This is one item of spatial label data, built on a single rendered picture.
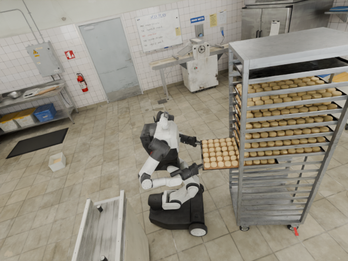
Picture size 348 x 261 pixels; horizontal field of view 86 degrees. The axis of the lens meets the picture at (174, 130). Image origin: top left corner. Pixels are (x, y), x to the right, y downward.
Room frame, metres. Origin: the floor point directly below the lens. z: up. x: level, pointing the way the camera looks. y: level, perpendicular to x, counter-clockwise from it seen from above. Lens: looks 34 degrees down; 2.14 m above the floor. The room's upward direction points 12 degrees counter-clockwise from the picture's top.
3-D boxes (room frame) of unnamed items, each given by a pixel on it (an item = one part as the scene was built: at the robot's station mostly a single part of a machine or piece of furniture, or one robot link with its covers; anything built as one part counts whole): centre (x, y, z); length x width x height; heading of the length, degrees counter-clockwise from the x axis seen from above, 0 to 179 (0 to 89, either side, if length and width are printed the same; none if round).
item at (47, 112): (4.61, 3.13, 0.36); 0.47 x 0.38 x 0.26; 10
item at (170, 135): (1.34, 0.12, 1.15); 0.34 x 0.30 x 0.36; 170
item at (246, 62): (1.00, -0.46, 0.97); 0.03 x 0.03 x 1.70; 80
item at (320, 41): (1.17, -0.80, 0.93); 0.64 x 0.51 x 1.78; 80
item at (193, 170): (1.09, -0.07, 0.96); 0.12 x 0.10 x 0.13; 110
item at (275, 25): (3.65, -2.18, 1.39); 0.22 x 0.03 x 0.31; 8
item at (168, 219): (1.34, 0.16, 0.19); 0.64 x 0.52 x 0.33; 80
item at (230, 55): (1.44, -0.54, 0.97); 0.03 x 0.03 x 1.70; 80
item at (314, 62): (1.17, -0.81, 1.68); 0.60 x 0.40 x 0.02; 80
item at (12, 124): (4.49, 3.97, 0.36); 0.47 x 0.39 x 0.26; 6
